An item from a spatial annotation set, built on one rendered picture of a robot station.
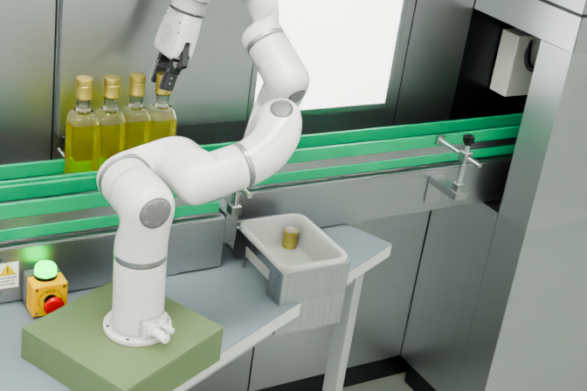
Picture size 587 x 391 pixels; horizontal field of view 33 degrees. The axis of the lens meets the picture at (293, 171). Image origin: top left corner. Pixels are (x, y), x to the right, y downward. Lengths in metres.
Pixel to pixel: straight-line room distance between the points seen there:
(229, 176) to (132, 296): 0.27
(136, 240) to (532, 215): 1.25
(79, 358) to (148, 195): 0.32
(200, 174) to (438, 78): 1.17
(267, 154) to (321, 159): 0.61
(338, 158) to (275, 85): 0.55
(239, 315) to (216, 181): 0.42
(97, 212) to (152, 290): 0.32
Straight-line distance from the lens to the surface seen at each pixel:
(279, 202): 2.33
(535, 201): 2.62
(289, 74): 1.88
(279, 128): 1.78
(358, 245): 2.40
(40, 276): 1.99
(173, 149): 1.78
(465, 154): 2.47
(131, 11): 2.19
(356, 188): 2.45
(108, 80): 2.07
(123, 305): 1.80
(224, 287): 2.15
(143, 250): 1.73
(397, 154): 2.50
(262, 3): 2.05
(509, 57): 2.82
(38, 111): 2.23
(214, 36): 2.29
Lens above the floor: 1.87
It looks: 24 degrees down
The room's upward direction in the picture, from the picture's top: 8 degrees clockwise
